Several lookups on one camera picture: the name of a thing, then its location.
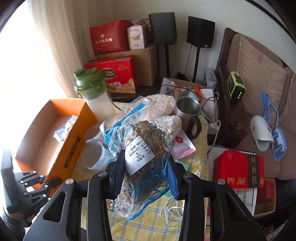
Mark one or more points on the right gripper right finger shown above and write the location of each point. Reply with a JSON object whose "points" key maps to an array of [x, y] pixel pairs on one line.
{"points": [[190, 188]]}

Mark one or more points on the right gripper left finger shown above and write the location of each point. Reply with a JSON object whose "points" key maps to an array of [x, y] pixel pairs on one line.
{"points": [[101, 187]]}

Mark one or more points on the blue-printed bag of dried herbs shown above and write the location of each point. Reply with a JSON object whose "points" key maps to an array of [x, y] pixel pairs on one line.
{"points": [[141, 133]]}

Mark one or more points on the bag of white puffed snacks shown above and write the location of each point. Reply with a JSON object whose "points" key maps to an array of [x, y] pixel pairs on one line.
{"points": [[160, 108]]}

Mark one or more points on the small white teal snack packet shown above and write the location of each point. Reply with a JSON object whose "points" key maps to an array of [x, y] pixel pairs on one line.
{"points": [[110, 204]]}

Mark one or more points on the white plastic cup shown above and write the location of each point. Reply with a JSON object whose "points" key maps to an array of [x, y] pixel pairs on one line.
{"points": [[96, 157], [93, 135]]}

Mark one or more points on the pink hawthorn candy packet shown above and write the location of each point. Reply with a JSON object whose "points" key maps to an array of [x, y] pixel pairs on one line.
{"points": [[182, 146]]}

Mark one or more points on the yellow plaid tablecloth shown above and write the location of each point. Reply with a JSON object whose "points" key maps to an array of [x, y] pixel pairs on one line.
{"points": [[150, 225]]}

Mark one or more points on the red gift box black label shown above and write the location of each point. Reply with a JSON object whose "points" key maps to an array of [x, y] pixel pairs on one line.
{"points": [[239, 170]]}

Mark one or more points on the orange cardboard box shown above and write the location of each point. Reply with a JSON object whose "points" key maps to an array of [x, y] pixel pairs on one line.
{"points": [[40, 151]]}

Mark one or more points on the white power adapter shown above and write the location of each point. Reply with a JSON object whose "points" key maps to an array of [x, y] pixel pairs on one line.
{"points": [[213, 130]]}

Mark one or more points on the large blue-printed herb bag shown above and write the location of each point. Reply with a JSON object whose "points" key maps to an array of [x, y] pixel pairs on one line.
{"points": [[62, 133]]}

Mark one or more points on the white curved massager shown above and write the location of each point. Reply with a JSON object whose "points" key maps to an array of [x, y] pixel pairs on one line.
{"points": [[261, 133]]}

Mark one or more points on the open box of clutter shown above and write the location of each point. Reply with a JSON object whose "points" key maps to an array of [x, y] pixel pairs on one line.
{"points": [[205, 95]]}

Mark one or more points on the green lid shaker bottle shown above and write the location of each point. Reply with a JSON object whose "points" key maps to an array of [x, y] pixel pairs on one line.
{"points": [[91, 86]]}

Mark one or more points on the small blue white box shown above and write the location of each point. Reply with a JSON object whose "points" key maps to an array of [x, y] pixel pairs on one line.
{"points": [[210, 78]]}

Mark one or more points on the green black radio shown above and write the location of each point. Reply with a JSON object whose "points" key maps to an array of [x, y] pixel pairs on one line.
{"points": [[236, 87]]}

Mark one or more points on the red Ferrero chocolate box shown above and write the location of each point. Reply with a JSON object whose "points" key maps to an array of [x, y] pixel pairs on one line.
{"points": [[120, 73]]}

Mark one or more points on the brown sofa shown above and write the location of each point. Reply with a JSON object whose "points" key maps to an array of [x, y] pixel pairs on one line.
{"points": [[235, 132]]}

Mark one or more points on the beige cushion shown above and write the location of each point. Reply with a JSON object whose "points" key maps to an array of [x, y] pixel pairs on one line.
{"points": [[287, 117], [260, 75]]}

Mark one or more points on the brown cardboard carton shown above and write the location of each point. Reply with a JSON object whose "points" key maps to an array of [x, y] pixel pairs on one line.
{"points": [[145, 61]]}

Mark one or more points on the beige back cushion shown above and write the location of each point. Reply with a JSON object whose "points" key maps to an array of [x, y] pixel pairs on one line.
{"points": [[260, 75]]}

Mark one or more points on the red tea gift bag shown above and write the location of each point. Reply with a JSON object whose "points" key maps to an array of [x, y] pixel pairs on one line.
{"points": [[110, 37]]}

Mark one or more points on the pink white tissue pack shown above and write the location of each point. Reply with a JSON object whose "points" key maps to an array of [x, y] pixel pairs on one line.
{"points": [[137, 37]]}

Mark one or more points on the right black speaker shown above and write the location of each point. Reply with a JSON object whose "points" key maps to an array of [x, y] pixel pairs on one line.
{"points": [[201, 35]]}

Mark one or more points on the black speaker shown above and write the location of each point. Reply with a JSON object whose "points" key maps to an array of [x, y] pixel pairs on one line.
{"points": [[201, 35], [164, 31]]}

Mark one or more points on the left black speaker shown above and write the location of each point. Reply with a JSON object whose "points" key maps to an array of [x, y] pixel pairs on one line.
{"points": [[164, 31]]}

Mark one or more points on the cream curtain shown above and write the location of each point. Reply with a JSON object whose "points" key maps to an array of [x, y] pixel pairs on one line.
{"points": [[65, 25]]}

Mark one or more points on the framed ink painting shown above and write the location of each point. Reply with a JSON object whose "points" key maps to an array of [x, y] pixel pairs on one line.
{"points": [[267, 9]]}

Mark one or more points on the steel mug black handle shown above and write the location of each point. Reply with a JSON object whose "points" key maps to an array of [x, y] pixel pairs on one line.
{"points": [[188, 110]]}

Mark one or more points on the blue plastic frame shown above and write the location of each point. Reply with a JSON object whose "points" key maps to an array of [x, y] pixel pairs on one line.
{"points": [[279, 147]]}

